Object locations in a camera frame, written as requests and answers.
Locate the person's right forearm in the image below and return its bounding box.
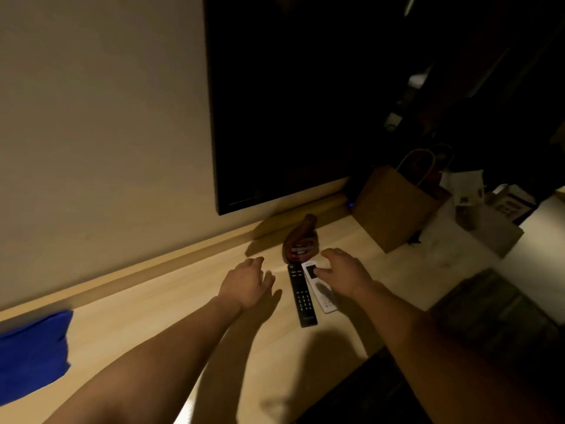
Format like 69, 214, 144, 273
352, 281, 561, 424

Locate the white printed box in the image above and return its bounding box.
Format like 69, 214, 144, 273
490, 184, 537, 223

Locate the small brown paper bag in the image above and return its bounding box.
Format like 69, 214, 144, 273
456, 196, 525, 259

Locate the person's left forearm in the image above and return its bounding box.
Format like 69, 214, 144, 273
43, 297, 243, 424

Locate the person's left hand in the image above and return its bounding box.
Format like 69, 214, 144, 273
216, 257, 276, 312

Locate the black remote control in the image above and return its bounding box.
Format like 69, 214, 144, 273
287, 262, 318, 328

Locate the black television screen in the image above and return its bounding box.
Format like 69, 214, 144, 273
202, 0, 424, 216

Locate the blue cloth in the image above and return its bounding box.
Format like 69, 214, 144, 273
0, 310, 74, 407

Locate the person's right hand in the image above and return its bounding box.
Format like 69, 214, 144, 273
313, 248, 376, 301

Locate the brown snack packet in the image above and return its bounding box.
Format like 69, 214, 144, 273
282, 214, 320, 264

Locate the white remote control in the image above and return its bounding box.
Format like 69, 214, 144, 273
301, 261, 340, 314

